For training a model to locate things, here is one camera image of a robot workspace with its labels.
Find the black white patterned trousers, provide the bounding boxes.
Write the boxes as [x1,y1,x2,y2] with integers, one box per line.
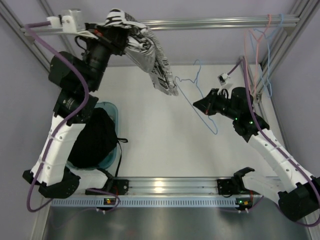
[103,8,180,97]

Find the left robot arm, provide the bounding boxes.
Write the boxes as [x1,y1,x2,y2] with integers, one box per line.
[22,24,128,199]

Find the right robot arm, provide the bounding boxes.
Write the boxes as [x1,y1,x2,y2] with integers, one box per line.
[193,87,320,222]

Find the teal plastic bin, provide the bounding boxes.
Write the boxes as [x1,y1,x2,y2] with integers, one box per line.
[66,101,120,172]

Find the black clothes pile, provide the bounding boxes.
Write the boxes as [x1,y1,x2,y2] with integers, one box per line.
[67,107,130,176]

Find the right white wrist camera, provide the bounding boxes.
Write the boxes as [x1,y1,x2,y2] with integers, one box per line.
[217,73,232,92]

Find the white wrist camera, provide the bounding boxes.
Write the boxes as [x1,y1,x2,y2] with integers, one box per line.
[46,9,98,39]
[217,73,232,92]

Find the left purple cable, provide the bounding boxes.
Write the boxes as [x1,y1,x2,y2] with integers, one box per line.
[24,21,91,213]

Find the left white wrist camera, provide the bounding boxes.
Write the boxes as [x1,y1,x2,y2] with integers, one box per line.
[46,9,98,39]

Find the aluminium hanging rail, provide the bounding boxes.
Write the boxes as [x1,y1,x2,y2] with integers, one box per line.
[31,14,300,36]

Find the pink wire hanger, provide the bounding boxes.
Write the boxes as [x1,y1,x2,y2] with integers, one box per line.
[243,14,273,97]

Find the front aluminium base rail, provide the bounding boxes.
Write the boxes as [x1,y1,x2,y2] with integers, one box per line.
[84,176,283,197]

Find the slotted grey cable duct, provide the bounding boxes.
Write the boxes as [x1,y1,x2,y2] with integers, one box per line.
[51,196,249,208]

